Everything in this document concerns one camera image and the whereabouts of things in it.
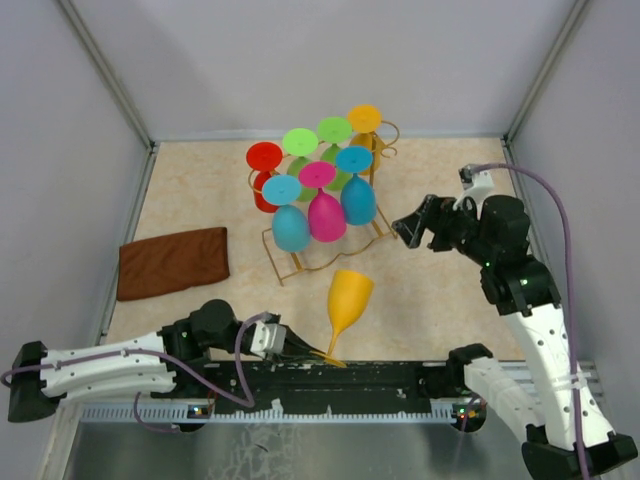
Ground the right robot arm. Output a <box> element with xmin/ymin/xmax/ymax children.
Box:
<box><xmin>392</xmin><ymin>195</ymin><xmax>638</xmax><ymax>479</ymax></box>

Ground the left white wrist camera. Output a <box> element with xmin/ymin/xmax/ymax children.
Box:
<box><xmin>249</xmin><ymin>312</ymin><xmax>286</xmax><ymax>359</ymax></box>

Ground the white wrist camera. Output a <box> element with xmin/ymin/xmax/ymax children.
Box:
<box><xmin>249</xmin><ymin>312</ymin><xmax>286</xmax><ymax>359</ymax></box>
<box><xmin>453</xmin><ymin>164</ymin><xmax>495</xmax><ymax>210</ymax></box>

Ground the magenta wine glass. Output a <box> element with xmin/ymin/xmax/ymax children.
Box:
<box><xmin>299</xmin><ymin>161</ymin><xmax>347</xmax><ymax>243</ymax></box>

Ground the left green wine glass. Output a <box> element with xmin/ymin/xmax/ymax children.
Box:
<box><xmin>282</xmin><ymin>128</ymin><xmax>319</xmax><ymax>178</ymax></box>

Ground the brown folded cloth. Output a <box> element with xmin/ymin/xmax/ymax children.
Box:
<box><xmin>116</xmin><ymin>227</ymin><xmax>230</xmax><ymax>302</ymax></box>

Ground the gold wire glass rack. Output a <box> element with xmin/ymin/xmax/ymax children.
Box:
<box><xmin>261</xmin><ymin>117</ymin><xmax>397</xmax><ymax>274</ymax></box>

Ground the left light blue wine glass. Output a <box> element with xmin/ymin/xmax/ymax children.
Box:
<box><xmin>262</xmin><ymin>174</ymin><xmax>311</xmax><ymax>253</ymax></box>

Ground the green wine glass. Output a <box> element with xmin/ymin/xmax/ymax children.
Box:
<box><xmin>317</xmin><ymin>116</ymin><xmax>352</xmax><ymax>192</ymax></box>
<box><xmin>282</xmin><ymin>128</ymin><xmax>319</xmax><ymax>178</ymax></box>

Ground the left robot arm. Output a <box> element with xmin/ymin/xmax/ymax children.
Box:
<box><xmin>1</xmin><ymin>299</ymin><xmax>324</xmax><ymax>423</ymax></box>

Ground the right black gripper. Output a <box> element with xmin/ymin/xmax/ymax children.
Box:
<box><xmin>391</xmin><ymin>193</ymin><xmax>494</xmax><ymax>265</ymax></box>

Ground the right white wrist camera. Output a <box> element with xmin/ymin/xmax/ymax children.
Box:
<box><xmin>453</xmin><ymin>164</ymin><xmax>495</xmax><ymax>210</ymax></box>

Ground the right green wine glass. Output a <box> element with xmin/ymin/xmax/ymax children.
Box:
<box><xmin>317</xmin><ymin>116</ymin><xmax>352</xmax><ymax>192</ymax></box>

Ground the red wine glass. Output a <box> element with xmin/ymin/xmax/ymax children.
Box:
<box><xmin>245</xmin><ymin>141</ymin><xmax>284</xmax><ymax>214</ymax></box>

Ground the orange wine glass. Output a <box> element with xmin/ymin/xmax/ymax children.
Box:
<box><xmin>347</xmin><ymin>104</ymin><xmax>382</xmax><ymax>175</ymax></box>
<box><xmin>310</xmin><ymin>270</ymin><xmax>375</xmax><ymax>368</ymax></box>

